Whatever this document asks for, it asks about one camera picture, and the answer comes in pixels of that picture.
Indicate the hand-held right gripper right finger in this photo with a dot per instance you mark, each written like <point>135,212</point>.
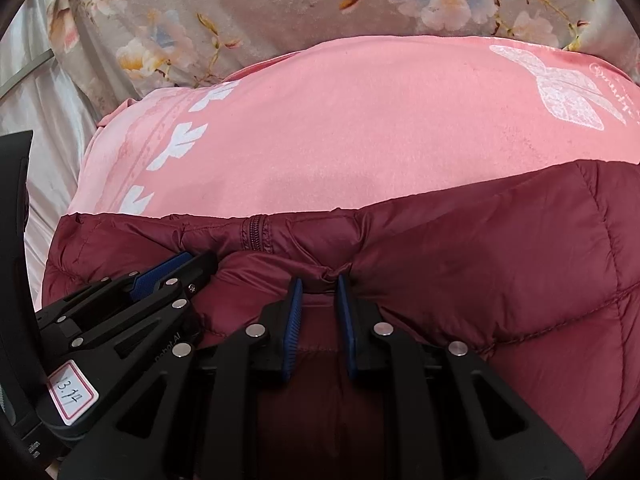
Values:
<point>345,320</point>

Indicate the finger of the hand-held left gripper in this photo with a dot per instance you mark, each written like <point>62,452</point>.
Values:
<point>185,285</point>
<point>160,270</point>

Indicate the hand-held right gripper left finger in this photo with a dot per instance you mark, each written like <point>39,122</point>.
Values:
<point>292,320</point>

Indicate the maroon quilted puffer jacket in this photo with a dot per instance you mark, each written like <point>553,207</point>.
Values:
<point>475,270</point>

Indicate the pink fleece blanket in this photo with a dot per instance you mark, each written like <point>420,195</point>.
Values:
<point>350,135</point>

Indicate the white satin curtain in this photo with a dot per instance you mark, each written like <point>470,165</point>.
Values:
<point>50,110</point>

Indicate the grey floral bed sheet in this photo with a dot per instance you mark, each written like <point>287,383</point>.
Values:
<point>225,0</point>

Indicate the grey metal rail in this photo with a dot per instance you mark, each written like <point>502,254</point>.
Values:
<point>30,69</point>

